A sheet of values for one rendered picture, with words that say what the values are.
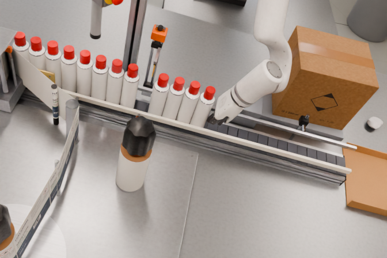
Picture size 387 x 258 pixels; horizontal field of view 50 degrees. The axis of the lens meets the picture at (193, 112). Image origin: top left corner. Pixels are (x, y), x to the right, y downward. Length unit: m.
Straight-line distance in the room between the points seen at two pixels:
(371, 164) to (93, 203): 1.08
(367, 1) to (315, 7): 1.44
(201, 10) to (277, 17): 0.85
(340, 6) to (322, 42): 2.53
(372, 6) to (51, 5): 2.64
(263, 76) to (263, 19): 0.16
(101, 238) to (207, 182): 0.41
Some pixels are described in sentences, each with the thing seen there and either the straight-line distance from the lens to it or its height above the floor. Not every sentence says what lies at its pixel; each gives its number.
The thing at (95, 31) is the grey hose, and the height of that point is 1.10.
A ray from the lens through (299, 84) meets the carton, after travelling 1.55.
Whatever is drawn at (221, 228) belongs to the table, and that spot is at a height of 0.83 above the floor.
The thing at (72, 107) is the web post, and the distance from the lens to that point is 1.24.
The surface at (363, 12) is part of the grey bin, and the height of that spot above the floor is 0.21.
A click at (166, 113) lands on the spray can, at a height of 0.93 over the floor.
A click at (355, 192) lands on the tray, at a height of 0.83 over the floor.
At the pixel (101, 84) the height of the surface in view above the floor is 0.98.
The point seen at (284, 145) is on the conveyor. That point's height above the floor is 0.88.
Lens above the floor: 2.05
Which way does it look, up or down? 50 degrees down
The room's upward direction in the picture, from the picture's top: 21 degrees clockwise
